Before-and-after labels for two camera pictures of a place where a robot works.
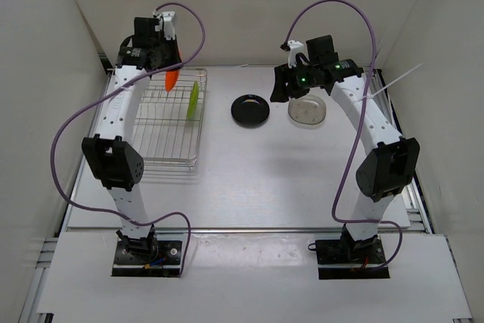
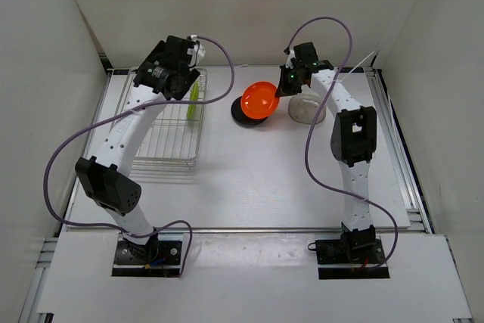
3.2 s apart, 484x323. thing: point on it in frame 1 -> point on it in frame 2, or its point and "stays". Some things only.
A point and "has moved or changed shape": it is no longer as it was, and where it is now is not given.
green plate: (190, 113) stays
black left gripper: (174, 45) -> (156, 54)
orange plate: (171, 79) has moved or changed shape
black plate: (250, 110) stays
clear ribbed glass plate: (308, 109) stays
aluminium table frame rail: (417, 218) stays
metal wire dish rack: (169, 122) stays
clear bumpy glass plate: (307, 125) -> (321, 117)
